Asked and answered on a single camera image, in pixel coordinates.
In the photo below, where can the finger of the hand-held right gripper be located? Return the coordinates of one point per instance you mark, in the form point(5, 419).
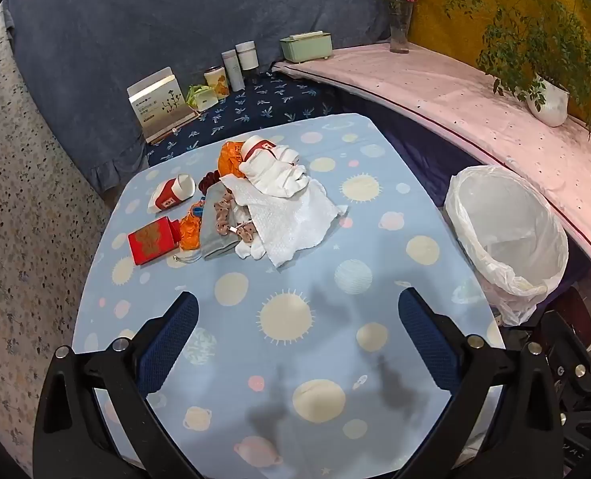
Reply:
point(570, 339)

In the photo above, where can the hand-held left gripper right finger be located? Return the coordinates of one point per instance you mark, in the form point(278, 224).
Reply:
point(428, 339)

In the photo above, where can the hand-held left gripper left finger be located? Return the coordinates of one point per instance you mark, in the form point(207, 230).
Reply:
point(168, 344)

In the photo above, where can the bin with white plastic liner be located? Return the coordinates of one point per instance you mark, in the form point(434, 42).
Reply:
point(475, 239)

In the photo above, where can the grey cloth with brown bears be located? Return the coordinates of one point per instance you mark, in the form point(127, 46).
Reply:
point(213, 229)

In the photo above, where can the white paper towel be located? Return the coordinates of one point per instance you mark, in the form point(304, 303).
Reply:
point(295, 224)

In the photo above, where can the white wrapper with red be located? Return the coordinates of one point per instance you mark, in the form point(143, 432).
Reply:
point(280, 177)

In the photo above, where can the red gold-print box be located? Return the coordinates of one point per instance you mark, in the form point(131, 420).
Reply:
point(150, 242)

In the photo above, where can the blue planet-print tablecloth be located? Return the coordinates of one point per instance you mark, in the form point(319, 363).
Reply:
point(285, 282)

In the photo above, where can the small red white paper cup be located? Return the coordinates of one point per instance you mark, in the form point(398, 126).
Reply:
point(173, 192)

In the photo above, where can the dark red velvet scrunchie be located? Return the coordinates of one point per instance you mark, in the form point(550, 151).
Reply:
point(210, 180)

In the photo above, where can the dark purple cloth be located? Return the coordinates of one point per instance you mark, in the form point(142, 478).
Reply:
point(415, 149)

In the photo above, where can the large red white paper cup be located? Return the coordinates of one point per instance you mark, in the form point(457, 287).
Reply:
point(258, 147)

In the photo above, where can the green plant in white pot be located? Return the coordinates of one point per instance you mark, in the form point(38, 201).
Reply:
point(550, 105)

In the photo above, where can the white plant-print box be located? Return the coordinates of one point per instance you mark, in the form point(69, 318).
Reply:
point(160, 102)

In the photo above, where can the green packet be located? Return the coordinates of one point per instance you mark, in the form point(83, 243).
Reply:
point(200, 97)

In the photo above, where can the pink blanket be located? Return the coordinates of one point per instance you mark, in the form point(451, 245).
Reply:
point(425, 90)

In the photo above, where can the yellow printed can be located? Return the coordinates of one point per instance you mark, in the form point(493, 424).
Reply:
point(218, 84)

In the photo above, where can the dark blue leaf-print cloth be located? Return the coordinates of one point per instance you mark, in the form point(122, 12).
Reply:
point(275, 100)

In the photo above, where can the tall grey bottle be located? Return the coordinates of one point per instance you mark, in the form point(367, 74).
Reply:
point(233, 70)

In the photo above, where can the white jar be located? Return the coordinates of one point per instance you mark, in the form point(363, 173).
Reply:
point(247, 56)

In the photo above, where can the glass vase with pink flowers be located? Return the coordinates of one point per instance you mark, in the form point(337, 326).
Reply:
point(399, 30)

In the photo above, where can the pale green box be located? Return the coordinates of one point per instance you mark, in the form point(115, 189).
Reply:
point(305, 47)

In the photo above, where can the grey-blue ruffled cloth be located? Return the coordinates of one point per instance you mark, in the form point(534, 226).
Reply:
point(126, 25)

